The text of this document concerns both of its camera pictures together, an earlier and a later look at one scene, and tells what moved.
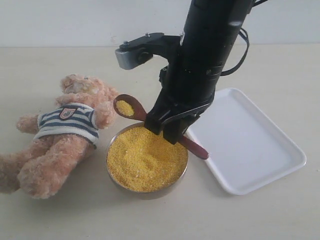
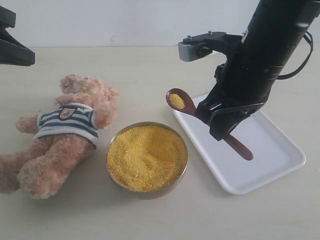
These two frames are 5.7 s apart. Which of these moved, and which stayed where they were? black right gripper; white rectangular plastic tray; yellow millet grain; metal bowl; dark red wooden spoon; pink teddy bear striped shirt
Moved: black right gripper; dark red wooden spoon
Stayed: metal bowl; white rectangular plastic tray; pink teddy bear striped shirt; yellow millet grain
